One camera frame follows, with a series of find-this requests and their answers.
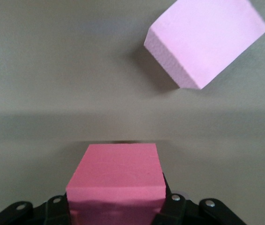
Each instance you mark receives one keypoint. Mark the light pink foam cube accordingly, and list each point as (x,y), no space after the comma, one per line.
(205,39)

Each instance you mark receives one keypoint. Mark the red foam cube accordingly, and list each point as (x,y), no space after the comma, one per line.
(116,173)

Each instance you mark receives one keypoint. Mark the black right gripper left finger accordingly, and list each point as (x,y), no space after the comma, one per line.
(50,213)

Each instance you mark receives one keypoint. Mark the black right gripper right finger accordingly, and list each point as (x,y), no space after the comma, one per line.
(179,211)

